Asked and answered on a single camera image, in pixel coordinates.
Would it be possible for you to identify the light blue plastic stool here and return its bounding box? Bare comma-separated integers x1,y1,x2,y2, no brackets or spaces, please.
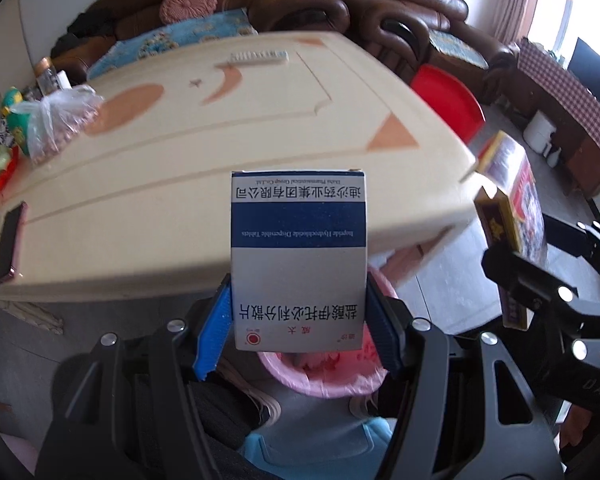
240,417,396,480

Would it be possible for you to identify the red plastic stool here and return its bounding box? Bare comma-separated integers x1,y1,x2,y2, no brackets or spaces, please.
410,65,487,143

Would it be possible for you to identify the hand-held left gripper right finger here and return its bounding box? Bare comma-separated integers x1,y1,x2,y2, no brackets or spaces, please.
365,276,566,480

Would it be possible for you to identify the person's black trouser leg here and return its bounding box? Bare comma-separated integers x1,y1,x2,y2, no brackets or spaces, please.
189,384,272,458

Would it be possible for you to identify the clear plastic bag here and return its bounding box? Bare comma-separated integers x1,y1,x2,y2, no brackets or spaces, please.
17,85,106,163

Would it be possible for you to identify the white blister pack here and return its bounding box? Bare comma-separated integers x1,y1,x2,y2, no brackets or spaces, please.
228,50,289,67

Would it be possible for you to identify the green toy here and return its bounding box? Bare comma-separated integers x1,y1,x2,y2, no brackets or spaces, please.
1,87,33,156

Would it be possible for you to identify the white and blue medicine box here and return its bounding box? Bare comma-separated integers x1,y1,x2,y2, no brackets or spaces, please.
230,170,368,353

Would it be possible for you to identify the teal seat pad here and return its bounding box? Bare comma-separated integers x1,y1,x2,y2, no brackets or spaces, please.
427,30,488,69

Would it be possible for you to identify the brown leather sofa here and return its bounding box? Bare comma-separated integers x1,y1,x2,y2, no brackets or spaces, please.
50,0,353,86

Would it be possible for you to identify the black television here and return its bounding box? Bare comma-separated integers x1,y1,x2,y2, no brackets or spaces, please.
567,37,600,117

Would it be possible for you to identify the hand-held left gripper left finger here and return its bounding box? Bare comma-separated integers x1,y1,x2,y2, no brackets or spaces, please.
35,272,233,480

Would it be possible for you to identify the pink-edged smartphone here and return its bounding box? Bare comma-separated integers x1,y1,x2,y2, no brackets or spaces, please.
0,202,29,286

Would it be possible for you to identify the red and yellow carton box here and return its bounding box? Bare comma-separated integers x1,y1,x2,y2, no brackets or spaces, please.
472,130,548,331

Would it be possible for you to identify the blue floral seat pad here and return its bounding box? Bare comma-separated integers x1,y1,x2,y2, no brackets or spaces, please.
87,7,261,81

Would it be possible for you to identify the dark clothes pile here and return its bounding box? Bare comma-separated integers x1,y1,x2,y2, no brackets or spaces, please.
67,10,119,39

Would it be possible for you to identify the window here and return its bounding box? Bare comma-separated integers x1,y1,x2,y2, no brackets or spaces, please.
527,0,582,47

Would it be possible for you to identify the round pink cushion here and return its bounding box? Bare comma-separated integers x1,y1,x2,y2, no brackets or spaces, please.
160,0,219,22

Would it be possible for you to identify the waste bin with pink bag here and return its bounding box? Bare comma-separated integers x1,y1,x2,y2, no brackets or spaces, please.
257,265,398,401

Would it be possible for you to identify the glass jar with copper lid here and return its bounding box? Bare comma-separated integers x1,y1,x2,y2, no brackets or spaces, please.
34,57,73,94

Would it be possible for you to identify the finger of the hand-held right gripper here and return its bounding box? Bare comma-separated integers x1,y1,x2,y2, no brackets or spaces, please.
481,247,598,362
544,214,600,262

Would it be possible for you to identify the cream carved table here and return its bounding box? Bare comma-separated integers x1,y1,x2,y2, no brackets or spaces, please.
0,30,478,336

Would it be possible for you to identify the beige shoe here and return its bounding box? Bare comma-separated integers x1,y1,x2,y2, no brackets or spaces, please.
349,394,382,419

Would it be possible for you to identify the red checked cloth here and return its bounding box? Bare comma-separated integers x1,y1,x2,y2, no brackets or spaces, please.
517,37,600,162

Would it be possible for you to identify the wooden cabinet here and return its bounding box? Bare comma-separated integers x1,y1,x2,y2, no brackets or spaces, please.
507,37,600,200

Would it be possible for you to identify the brown leather armchair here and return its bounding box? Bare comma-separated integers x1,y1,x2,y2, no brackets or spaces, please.
340,0,521,106

